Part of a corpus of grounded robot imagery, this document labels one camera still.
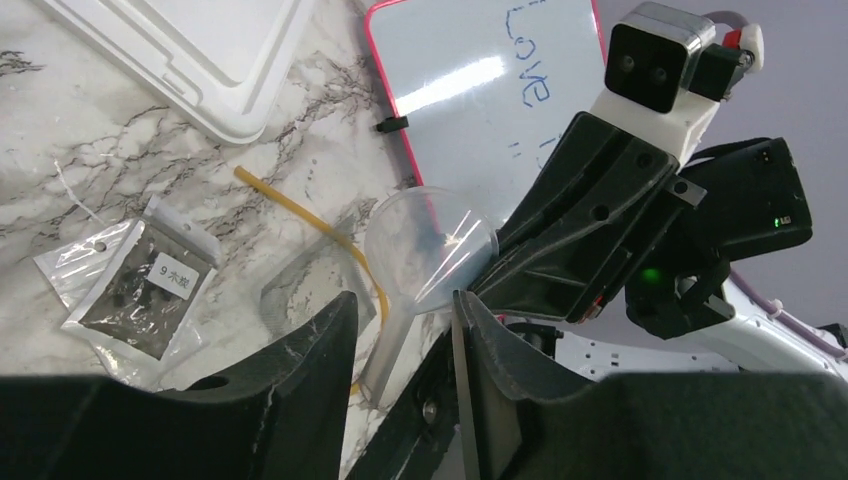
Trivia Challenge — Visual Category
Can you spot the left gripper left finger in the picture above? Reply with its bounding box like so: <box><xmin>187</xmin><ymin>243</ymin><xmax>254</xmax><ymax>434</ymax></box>
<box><xmin>1</xmin><ymin>291</ymin><xmax>358</xmax><ymax>479</ymax></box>

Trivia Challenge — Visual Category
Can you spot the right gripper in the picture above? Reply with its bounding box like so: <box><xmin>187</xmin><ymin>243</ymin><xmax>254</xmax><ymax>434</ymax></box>
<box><xmin>469</xmin><ymin>112</ymin><xmax>813</xmax><ymax>340</ymax></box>

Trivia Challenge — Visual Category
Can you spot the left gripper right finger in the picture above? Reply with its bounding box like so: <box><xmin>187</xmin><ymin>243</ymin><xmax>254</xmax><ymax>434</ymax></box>
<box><xmin>452</xmin><ymin>291</ymin><xmax>847</xmax><ymax>479</ymax></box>

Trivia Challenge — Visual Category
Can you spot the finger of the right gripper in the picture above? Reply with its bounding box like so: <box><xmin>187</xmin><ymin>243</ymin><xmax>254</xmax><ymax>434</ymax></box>
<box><xmin>344</xmin><ymin>332</ymin><xmax>458</xmax><ymax>479</ymax></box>

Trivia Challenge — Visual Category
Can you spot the clear plastic funnel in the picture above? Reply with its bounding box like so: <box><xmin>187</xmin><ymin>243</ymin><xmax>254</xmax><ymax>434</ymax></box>
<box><xmin>358</xmin><ymin>186</ymin><xmax>499</xmax><ymax>409</ymax></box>

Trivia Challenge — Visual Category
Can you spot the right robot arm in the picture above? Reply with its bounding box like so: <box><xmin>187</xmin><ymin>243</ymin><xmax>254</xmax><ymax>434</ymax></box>
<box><xmin>360</xmin><ymin>106</ymin><xmax>847</xmax><ymax>400</ymax></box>

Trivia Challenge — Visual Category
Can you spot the pink framed whiteboard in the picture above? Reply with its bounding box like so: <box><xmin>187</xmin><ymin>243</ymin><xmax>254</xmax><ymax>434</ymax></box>
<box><xmin>364</xmin><ymin>0</ymin><xmax>605</xmax><ymax>226</ymax></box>

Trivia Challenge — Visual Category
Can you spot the yellow rubber tube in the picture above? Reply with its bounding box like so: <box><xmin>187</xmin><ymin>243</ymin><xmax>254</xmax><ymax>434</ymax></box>
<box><xmin>233</xmin><ymin>165</ymin><xmax>392</xmax><ymax>397</ymax></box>

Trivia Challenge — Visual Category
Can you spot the black whiteboard clip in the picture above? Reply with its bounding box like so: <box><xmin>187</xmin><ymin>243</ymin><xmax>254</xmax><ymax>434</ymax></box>
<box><xmin>375</xmin><ymin>116</ymin><xmax>409</xmax><ymax>134</ymax></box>

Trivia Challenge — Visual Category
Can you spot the white plastic lid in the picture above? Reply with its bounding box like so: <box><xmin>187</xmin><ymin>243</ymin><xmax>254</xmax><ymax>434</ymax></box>
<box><xmin>38</xmin><ymin>0</ymin><xmax>315</xmax><ymax>145</ymax></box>

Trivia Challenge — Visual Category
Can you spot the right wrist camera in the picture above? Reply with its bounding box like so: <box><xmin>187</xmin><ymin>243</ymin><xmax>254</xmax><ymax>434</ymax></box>
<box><xmin>588</xmin><ymin>1</ymin><xmax>766</xmax><ymax>167</ymax></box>

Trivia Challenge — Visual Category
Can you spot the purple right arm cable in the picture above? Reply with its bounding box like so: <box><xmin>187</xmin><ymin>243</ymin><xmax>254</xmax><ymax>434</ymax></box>
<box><xmin>702</xmin><ymin>9</ymin><xmax>848</xmax><ymax>362</ymax></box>

